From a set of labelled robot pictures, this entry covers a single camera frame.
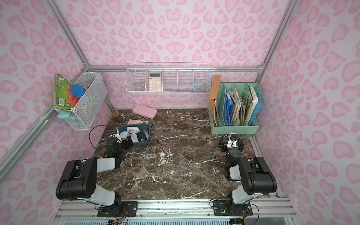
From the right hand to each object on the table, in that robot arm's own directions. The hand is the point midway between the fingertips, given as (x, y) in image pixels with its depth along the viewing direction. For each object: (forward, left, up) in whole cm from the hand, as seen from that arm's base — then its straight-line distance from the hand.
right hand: (231, 135), depth 89 cm
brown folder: (+14, +12, +21) cm, 28 cm away
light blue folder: (+16, -19, +10) cm, 27 cm away
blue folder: (+18, 0, +7) cm, 19 cm away
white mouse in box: (+5, +73, -7) cm, 74 cm away
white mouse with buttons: (+8, +65, -5) cm, 66 cm away
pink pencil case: (+30, +64, -10) cm, 72 cm away
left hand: (+1, +71, -2) cm, 71 cm away
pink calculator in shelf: (+30, +49, +20) cm, 61 cm away
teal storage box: (+14, +63, -8) cm, 65 cm away
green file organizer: (+16, -4, +8) cm, 18 cm away
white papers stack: (+18, -14, +13) cm, 26 cm away
